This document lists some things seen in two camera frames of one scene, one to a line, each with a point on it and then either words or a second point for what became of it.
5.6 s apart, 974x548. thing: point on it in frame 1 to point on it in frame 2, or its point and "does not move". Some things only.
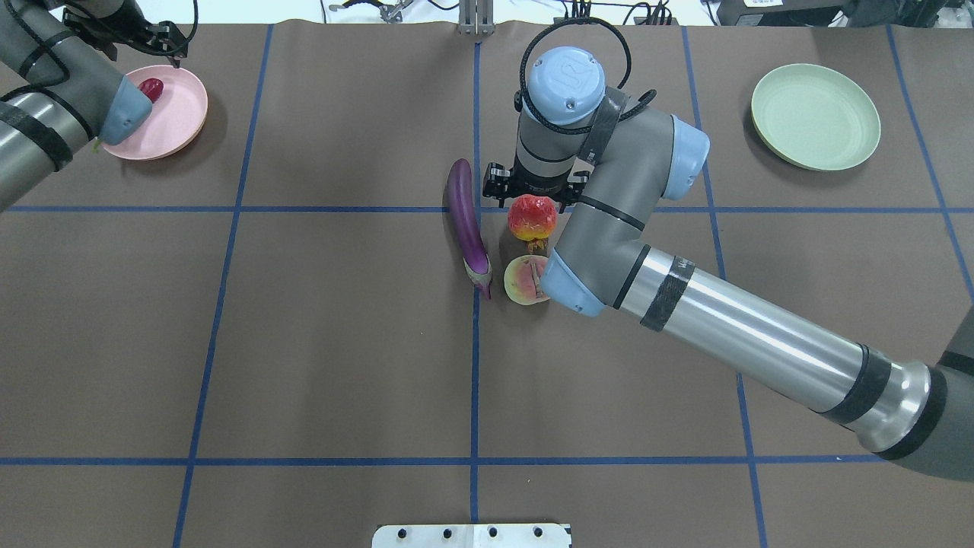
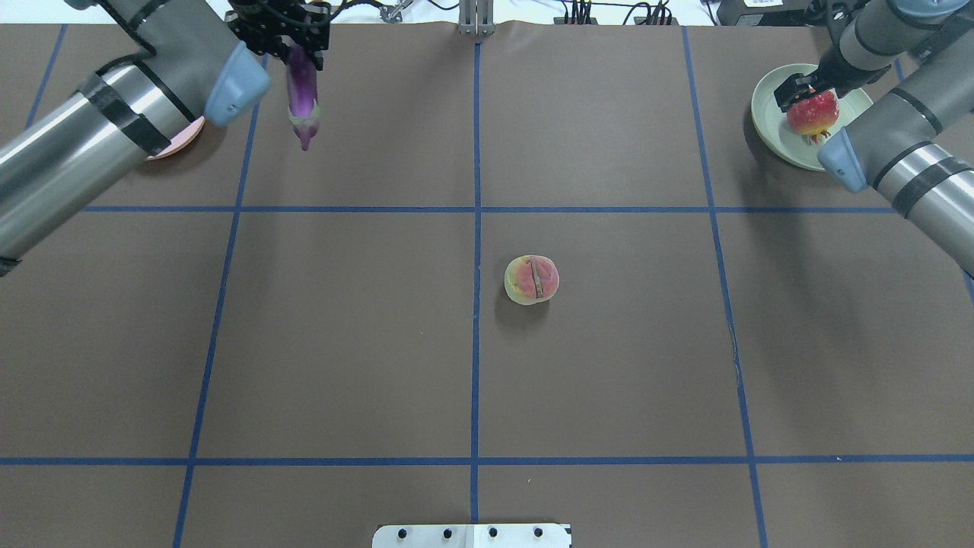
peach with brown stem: x=523 y=275 does not move
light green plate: x=816 y=117 does not move
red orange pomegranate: x=532 y=218 to x=814 y=114
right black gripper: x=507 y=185 to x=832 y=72
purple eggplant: x=476 y=262 to x=303 y=105
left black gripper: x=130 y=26 to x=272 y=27
